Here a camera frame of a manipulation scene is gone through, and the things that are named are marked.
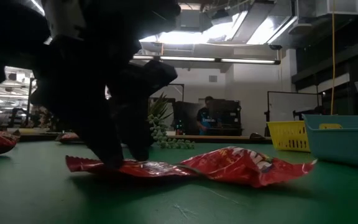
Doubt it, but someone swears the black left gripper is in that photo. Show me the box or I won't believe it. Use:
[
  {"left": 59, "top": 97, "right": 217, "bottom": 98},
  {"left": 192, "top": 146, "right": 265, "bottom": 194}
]
[{"left": 29, "top": 34, "right": 179, "bottom": 170}]

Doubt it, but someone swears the trailing succulent in dark pot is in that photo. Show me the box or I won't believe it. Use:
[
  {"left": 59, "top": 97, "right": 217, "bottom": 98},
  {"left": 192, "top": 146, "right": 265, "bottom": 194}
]
[{"left": 147, "top": 92, "right": 196, "bottom": 150}]

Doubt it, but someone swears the person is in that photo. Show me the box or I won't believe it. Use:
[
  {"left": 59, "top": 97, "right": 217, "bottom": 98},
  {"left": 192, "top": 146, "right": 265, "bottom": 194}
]
[{"left": 196, "top": 95, "right": 224, "bottom": 136}]

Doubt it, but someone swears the long white light bar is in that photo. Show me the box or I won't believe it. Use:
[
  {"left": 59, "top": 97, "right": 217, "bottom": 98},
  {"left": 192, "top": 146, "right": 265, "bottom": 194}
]
[{"left": 132, "top": 55, "right": 282, "bottom": 65}]

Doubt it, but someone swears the yellow slotted plastic basket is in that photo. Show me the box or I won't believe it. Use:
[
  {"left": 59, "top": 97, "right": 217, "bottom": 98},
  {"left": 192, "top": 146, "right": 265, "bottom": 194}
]
[{"left": 266, "top": 120, "right": 344, "bottom": 153}]

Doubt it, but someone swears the whiteboard on black stand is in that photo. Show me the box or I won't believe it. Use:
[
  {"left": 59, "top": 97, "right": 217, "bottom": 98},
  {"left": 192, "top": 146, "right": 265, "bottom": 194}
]
[{"left": 264, "top": 90, "right": 320, "bottom": 122}]

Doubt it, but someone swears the light blue plastic bin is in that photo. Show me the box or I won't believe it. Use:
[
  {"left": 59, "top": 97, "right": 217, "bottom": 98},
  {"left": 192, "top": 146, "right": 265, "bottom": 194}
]
[{"left": 302, "top": 114, "right": 358, "bottom": 169}]

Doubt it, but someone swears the yellow hanging cable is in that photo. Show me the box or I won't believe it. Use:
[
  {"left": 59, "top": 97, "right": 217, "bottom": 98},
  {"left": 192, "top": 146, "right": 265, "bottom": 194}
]
[{"left": 330, "top": 0, "right": 337, "bottom": 115}]

